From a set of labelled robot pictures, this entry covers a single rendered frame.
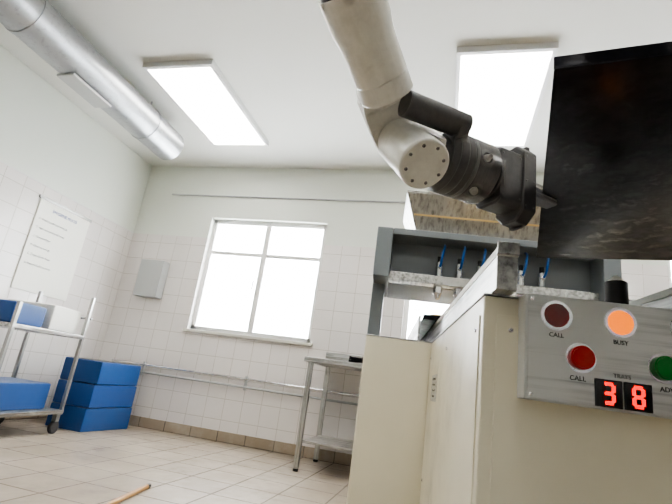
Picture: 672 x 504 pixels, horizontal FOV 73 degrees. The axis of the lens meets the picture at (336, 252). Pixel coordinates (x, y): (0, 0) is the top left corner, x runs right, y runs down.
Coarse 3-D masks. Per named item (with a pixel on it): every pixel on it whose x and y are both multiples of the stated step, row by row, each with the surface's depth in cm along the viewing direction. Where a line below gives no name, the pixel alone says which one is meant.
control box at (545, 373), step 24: (528, 312) 61; (576, 312) 61; (600, 312) 60; (648, 312) 60; (528, 336) 60; (552, 336) 60; (576, 336) 60; (600, 336) 59; (624, 336) 59; (648, 336) 59; (528, 360) 59; (552, 360) 59; (600, 360) 59; (624, 360) 58; (648, 360) 58; (528, 384) 58; (552, 384) 58; (576, 384) 58; (600, 384) 57; (624, 384) 57; (648, 384) 57; (600, 408) 57; (624, 408) 57; (648, 408) 56
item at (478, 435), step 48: (624, 288) 69; (480, 336) 65; (432, 384) 115; (480, 384) 62; (432, 432) 106; (480, 432) 60; (528, 432) 60; (576, 432) 59; (624, 432) 59; (432, 480) 98; (480, 480) 59; (528, 480) 58; (576, 480) 57; (624, 480) 57
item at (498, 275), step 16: (496, 256) 64; (512, 256) 64; (480, 272) 74; (496, 272) 63; (512, 272) 63; (464, 288) 88; (480, 288) 73; (496, 288) 62; (512, 288) 62; (464, 304) 87; (448, 320) 107; (432, 336) 139
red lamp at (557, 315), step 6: (552, 306) 61; (558, 306) 61; (546, 312) 61; (552, 312) 61; (558, 312) 60; (564, 312) 60; (546, 318) 60; (552, 318) 60; (558, 318) 60; (564, 318) 60; (552, 324) 60; (558, 324) 60; (564, 324) 60
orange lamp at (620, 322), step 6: (612, 312) 60; (618, 312) 60; (624, 312) 60; (612, 318) 60; (618, 318) 60; (624, 318) 60; (630, 318) 59; (612, 324) 59; (618, 324) 59; (624, 324) 59; (630, 324) 59; (612, 330) 59; (618, 330) 59; (624, 330) 59; (630, 330) 59
